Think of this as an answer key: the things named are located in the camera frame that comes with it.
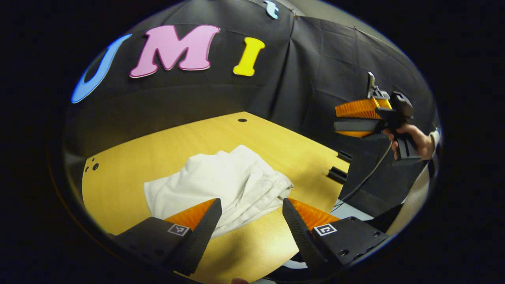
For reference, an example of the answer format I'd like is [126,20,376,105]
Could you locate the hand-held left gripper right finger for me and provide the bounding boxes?
[282,197,389,277]

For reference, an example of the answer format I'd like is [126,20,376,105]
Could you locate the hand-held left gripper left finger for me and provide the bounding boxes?
[107,198,223,277]

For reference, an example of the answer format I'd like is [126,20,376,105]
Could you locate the person's light clothing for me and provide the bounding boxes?
[385,160,432,237]

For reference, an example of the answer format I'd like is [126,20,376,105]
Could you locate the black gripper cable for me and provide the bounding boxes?
[333,141,394,207]

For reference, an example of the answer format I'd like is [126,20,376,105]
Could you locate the black backdrop cloth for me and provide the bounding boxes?
[63,0,440,217]

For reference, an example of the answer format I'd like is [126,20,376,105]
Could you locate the white jeans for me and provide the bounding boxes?
[143,145,294,239]

